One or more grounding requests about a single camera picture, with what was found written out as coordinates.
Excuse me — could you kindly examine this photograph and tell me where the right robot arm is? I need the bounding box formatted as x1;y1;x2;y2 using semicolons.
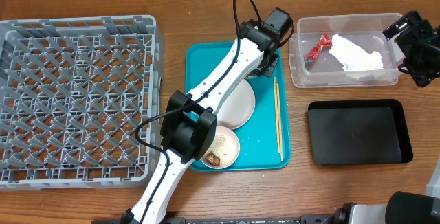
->
376;10;439;224

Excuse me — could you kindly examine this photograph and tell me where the white tissue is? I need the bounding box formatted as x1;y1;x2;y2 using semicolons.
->
329;34;384;71

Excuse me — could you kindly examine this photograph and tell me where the left wooden chopstick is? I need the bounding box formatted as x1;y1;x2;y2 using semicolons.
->
273;76;281;154

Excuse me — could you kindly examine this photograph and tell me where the small white dish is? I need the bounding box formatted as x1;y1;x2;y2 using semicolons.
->
201;126;241;170

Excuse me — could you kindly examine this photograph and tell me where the black rectangular tray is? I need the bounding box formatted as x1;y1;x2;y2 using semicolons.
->
307;99;414;166

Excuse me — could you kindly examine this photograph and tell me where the brown food scrap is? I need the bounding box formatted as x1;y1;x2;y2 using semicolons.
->
204;152;221;167

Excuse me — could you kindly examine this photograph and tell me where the large white plate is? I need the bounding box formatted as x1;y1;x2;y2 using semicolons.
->
217;80;256;130

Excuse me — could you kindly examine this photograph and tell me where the right wooden chopstick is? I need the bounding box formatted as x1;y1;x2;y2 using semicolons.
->
276;83;284;161

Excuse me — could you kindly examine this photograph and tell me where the wooden chopstick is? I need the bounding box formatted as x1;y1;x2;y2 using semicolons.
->
273;76;281;154
276;83;284;161

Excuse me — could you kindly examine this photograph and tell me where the red snack wrapper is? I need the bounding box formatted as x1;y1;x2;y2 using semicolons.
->
305;33;333;60

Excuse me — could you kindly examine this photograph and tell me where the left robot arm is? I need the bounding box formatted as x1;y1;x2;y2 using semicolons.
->
120;8;294;223

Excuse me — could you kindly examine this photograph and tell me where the grey plastic dishwasher rack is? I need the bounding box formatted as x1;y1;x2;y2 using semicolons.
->
1;15;164;191

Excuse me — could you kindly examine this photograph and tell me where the teal plastic serving tray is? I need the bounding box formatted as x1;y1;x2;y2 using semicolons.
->
185;42;292;171

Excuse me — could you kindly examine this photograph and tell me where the clear plastic waste bin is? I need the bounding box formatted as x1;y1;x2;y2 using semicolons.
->
289;13;404;88

